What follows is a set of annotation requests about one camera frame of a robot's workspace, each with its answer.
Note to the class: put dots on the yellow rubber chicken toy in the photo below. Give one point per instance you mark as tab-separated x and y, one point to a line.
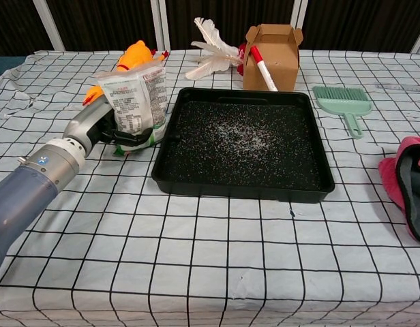
133	58

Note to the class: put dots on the green mini hand brush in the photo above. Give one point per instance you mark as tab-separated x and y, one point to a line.
341	98

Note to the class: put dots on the brown cardboard gable box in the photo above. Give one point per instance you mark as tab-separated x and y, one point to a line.
278	64

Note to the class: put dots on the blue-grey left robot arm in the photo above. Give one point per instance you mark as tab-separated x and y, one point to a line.
29	184

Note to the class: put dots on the white black checkered tablecloth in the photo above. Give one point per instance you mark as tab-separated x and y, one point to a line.
196	259

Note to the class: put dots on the red fluffy toy piece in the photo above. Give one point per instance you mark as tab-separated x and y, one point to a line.
241	68

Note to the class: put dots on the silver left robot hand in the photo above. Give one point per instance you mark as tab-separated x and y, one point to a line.
84	124

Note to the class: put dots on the clear plastic ruler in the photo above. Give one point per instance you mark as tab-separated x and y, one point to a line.
401	88

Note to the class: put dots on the white paper packet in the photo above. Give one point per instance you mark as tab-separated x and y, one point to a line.
135	98

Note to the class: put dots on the red white marker pen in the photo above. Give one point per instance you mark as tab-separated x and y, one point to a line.
263	69

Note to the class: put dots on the pink grey folded cloth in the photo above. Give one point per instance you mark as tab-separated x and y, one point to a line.
397	180

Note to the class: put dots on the white feather toy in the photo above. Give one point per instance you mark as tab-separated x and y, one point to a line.
213	52

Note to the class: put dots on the black baking tray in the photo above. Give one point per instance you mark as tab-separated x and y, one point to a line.
240	153

